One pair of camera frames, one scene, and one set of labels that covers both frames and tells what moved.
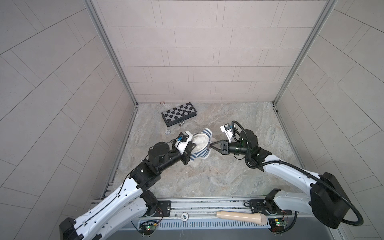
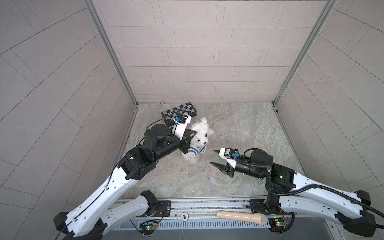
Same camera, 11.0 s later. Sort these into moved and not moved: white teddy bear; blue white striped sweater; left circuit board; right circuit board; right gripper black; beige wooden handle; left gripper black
Moved: blue white striped sweater; white teddy bear; right gripper black; left gripper black
Not moved: right circuit board; left circuit board; beige wooden handle
